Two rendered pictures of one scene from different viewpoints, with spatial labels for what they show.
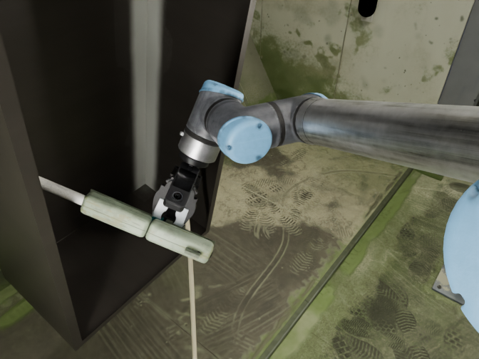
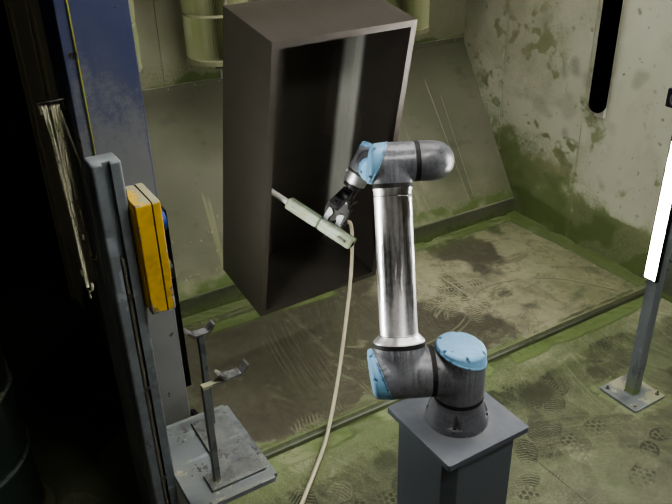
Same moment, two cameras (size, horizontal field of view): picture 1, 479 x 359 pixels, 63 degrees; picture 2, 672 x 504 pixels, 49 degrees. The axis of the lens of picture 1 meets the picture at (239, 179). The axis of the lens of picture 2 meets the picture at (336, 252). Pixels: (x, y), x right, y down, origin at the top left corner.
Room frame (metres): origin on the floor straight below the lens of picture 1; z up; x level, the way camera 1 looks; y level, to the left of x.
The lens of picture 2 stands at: (-1.73, -0.77, 2.16)
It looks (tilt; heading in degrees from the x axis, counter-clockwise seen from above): 28 degrees down; 21
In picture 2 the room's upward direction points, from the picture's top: 1 degrees counter-clockwise
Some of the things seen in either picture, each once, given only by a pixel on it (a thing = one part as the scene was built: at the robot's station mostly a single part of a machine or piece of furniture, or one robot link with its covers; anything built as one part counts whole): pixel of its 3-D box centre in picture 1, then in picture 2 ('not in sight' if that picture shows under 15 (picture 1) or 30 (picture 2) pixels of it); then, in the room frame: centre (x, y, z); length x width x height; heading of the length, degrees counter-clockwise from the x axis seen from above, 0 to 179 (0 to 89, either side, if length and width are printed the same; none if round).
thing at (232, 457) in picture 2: not in sight; (212, 401); (-0.49, 0.05, 0.95); 0.26 x 0.15 x 0.32; 52
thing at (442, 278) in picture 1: (459, 285); (631, 392); (1.15, -1.06, 0.01); 0.20 x 0.20 x 0.01; 52
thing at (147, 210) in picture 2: not in sight; (146, 249); (-0.58, 0.11, 1.42); 0.12 x 0.06 x 0.26; 52
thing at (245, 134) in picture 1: (241, 129); (373, 166); (0.65, 0.00, 1.16); 0.12 x 0.12 x 0.09; 25
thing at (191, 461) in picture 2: not in sight; (212, 455); (-0.51, 0.06, 0.78); 0.31 x 0.23 x 0.01; 52
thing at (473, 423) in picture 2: not in sight; (457, 403); (0.01, -0.48, 0.69); 0.19 x 0.19 x 0.10
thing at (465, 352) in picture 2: not in sight; (457, 367); (0.01, -0.47, 0.83); 0.17 x 0.15 x 0.18; 115
